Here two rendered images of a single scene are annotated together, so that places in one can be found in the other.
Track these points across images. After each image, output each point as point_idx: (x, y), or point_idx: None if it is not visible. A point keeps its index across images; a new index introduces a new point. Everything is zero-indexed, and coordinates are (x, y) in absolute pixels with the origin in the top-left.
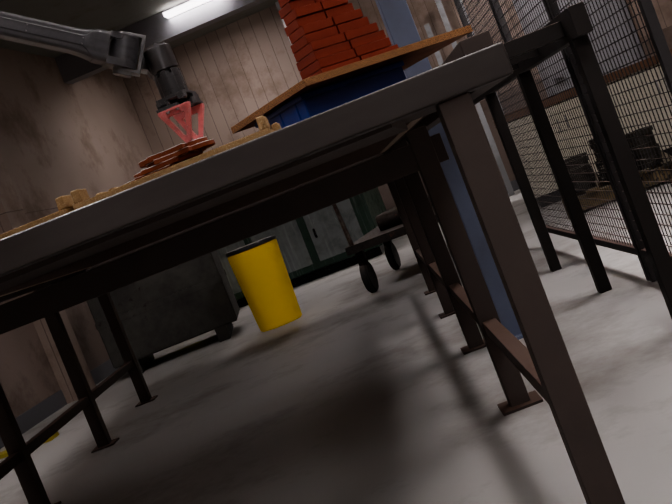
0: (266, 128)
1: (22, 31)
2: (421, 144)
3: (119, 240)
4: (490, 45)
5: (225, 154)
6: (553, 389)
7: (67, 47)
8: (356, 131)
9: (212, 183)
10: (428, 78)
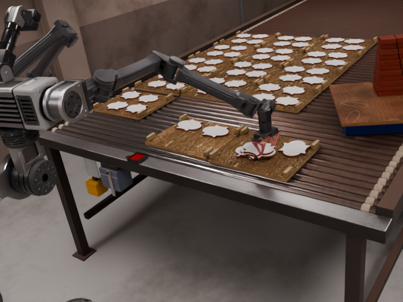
0: (284, 179)
1: (206, 90)
2: None
3: None
4: (390, 216)
5: (253, 196)
6: None
7: (223, 100)
8: (306, 220)
9: (245, 202)
10: (344, 223)
